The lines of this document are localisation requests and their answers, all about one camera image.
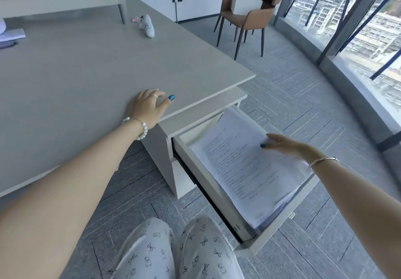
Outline silver bangle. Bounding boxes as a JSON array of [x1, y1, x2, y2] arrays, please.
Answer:
[[308, 156, 339, 172]]

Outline white open drawer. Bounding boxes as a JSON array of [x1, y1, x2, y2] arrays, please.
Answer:
[[172, 105, 317, 256]]

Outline white shoe-shaped object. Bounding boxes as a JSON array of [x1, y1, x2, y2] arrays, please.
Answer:
[[138, 14, 156, 38]]

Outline person's right hand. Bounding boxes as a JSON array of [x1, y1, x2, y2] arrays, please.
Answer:
[[260, 133, 314, 164]]

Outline person's left hand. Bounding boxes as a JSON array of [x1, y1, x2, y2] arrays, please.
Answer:
[[127, 88, 176, 131]]

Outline stack of printed paper sheets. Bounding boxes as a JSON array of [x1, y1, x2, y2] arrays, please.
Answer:
[[189, 107, 312, 230]]

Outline white box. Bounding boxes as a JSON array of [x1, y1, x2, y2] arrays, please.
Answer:
[[231, 0, 264, 16]]

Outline white pearl bracelet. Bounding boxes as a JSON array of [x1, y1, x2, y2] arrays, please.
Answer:
[[122, 117, 148, 141]]

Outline white patterned pajama pants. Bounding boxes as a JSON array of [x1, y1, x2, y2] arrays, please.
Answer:
[[105, 216, 245, 279]]

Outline white desk drawer cabinet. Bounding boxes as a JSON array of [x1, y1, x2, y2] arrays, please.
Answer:
[[140, 86, 249, 200]]

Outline person's left forearm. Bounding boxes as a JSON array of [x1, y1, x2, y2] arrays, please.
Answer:
[[0, 120, 148, 279]]

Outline person's right forearm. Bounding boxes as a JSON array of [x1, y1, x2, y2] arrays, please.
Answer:
[[308, 158, 401, 279]]

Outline dark window frame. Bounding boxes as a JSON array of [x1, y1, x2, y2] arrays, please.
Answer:
[[273, 0, 401, 152]]

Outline pile of white documents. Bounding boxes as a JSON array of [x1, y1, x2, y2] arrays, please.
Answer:
[[0, 17, 27, 49]]

